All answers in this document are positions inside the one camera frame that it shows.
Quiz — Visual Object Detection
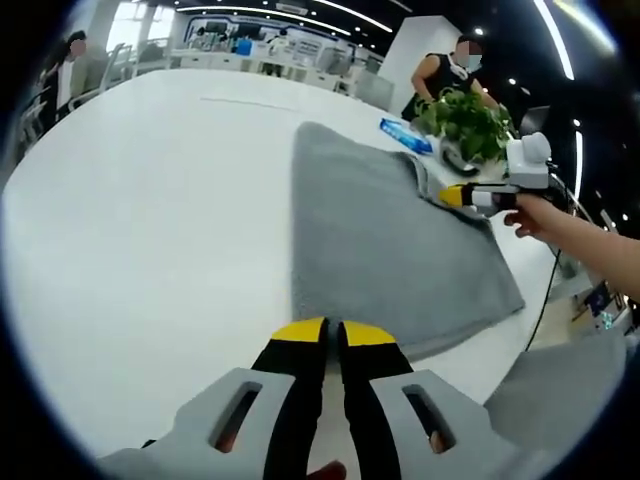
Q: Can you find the blue wet wipes packet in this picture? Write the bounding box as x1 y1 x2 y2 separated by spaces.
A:
378 116 436 156

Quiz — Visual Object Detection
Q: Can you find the person's right hand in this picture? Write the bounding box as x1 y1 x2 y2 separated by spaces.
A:
502 193 554 240

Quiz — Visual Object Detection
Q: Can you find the black monitor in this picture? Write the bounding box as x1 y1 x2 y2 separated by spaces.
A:
518 103 552 137

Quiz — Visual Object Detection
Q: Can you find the grey towel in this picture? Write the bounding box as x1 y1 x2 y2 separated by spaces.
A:
289 119 527 362

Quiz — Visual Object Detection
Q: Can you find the black cable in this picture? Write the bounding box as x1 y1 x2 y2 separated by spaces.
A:
523 162 576 352

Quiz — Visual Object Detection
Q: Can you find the person's grey clothing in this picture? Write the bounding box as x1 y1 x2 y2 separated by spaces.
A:
483 328 640 480

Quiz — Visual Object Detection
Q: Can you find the green potted plant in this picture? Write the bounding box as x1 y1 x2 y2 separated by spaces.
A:
416 86 517 177

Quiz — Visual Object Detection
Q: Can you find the white office chair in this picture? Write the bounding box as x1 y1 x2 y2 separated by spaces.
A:
358 70 397 110

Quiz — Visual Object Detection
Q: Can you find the person's left hand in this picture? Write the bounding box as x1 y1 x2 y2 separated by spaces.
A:
304 461 348 480

